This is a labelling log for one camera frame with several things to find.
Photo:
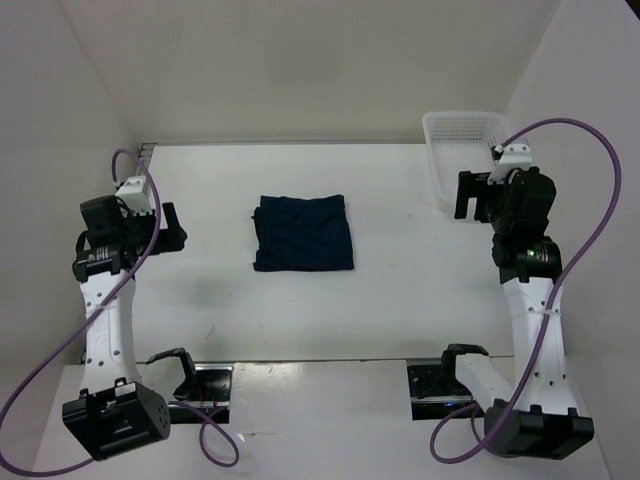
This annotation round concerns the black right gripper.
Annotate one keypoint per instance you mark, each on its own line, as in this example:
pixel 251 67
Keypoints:
pixel 475 184

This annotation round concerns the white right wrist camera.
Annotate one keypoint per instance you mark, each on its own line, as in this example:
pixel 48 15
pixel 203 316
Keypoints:
pixel 516 155

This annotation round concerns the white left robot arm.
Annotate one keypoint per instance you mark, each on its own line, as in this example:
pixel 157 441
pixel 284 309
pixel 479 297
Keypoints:
pixel 115 413

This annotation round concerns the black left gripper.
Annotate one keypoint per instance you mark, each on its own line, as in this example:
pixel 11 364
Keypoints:
pixel 170 238

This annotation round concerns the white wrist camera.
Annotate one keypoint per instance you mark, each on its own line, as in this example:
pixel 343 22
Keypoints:
pixel 516 155
pixel 134 192

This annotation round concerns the aluminium table edge rail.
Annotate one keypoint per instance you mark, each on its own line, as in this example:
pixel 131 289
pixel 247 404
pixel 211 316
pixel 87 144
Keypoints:
pixel 146 150

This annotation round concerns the white plastic laundry basket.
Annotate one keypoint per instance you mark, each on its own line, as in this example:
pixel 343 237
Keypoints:
pixel 460 141

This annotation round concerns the navy blue shorts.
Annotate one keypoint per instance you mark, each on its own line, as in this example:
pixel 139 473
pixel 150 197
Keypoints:
pixel 302 235

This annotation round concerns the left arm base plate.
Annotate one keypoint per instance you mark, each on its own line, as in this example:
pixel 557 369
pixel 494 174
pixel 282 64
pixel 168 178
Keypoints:
pixel 209 392

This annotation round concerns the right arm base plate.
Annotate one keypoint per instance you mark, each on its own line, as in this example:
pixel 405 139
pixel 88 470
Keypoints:
pixel 433 394

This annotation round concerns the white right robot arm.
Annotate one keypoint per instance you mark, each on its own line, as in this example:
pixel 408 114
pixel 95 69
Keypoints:
pixel 539 419

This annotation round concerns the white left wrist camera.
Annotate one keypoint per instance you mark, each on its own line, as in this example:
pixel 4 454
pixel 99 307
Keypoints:
pixel 134 192

